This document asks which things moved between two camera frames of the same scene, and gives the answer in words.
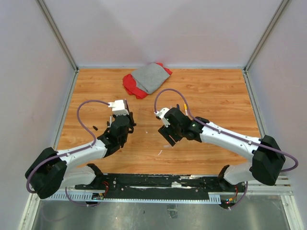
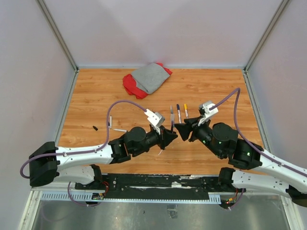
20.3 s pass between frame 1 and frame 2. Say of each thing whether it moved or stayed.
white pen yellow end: stayed
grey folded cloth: stayed
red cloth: stayed
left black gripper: moved
